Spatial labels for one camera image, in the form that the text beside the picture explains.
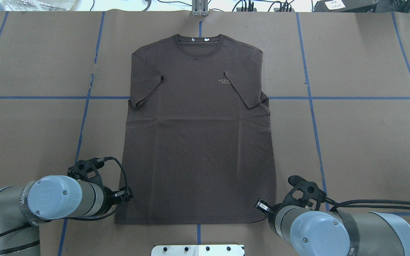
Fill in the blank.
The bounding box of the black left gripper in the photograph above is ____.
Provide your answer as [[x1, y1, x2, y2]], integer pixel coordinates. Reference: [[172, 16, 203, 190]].
[[67, 159, 134, 214]]

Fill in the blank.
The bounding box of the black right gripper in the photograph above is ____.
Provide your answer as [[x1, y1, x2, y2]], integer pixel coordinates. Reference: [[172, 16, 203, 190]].
[[255, 175, 328, 217]]

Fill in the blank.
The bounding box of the dark brown t-shirt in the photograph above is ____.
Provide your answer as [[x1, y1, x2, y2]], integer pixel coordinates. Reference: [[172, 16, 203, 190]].
[[114, 34, 277, 225]]

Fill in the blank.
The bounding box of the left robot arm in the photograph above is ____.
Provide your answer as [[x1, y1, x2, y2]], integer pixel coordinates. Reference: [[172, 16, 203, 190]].
[[0, 157, 133, 256]]

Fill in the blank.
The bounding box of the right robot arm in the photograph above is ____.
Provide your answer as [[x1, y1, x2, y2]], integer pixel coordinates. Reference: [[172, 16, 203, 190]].
[[255, 175, 410, 256]]

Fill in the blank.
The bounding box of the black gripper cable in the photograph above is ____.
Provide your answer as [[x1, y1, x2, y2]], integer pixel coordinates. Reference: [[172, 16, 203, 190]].
[[324, 200, 410, 212]]

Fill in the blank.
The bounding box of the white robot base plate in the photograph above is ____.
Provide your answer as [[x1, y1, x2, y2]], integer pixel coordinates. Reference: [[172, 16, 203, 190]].
[[151, 244, 246, 256]]

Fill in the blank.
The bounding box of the aluminium frame post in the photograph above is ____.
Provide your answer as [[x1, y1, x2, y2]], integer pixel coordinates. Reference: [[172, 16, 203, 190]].
[[191, 0, 209, 17]]

